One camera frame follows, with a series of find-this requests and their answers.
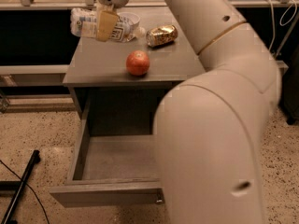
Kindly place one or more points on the black stand leg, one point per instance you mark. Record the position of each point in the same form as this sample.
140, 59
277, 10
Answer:
19, 187

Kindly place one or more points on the clear plastic water bottle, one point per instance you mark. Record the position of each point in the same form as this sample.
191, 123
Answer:
121, 32

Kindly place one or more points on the red apple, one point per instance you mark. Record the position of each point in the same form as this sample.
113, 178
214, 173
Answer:
138, 63

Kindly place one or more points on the white ceramic bowl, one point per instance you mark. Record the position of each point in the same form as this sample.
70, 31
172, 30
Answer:
130, 19

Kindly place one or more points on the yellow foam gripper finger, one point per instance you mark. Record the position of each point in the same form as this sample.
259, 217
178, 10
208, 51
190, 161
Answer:
88, 27
106, 19

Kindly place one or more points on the crushed gold soda can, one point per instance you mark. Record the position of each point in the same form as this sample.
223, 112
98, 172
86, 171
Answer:
161, 35

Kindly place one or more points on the grey open top drawer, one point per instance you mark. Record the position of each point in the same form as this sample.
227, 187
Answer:
109, 170

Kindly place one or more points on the metal railing frame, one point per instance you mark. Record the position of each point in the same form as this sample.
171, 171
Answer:
37, 69

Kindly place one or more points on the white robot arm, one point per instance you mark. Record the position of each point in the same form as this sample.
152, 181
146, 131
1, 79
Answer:
208, 128

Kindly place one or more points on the grey wooden cabinet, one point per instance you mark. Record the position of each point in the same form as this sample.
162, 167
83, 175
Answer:
103, 64

